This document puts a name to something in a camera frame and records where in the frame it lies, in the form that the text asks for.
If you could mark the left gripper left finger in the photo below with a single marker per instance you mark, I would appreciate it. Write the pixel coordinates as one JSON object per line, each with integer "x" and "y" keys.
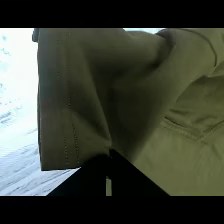
{"x": 83, "y": 180}

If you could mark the olive green pants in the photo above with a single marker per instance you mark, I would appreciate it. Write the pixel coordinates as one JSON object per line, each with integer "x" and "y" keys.
{"x": 133, "y": 90}

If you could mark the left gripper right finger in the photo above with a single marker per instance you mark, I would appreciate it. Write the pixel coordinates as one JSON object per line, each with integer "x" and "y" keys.
{"x": 133, "y": 180}

